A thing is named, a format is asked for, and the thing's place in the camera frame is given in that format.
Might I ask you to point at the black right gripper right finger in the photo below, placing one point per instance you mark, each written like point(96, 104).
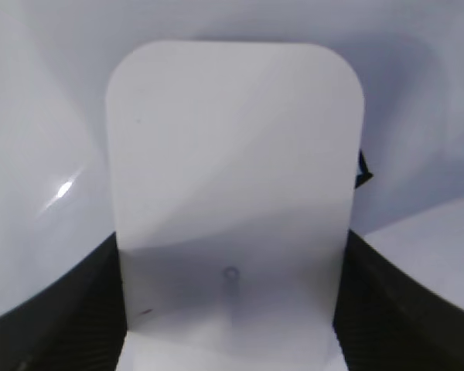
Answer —
point(385, 320)

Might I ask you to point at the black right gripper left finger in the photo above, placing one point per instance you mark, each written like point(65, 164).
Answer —
point(77, 323)

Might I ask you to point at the white whiteboard eraser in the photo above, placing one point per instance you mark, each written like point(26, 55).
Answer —
point(233, 169)

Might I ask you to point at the white whiteboard with aluminium frame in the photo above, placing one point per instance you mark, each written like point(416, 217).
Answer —
point(56, 58)

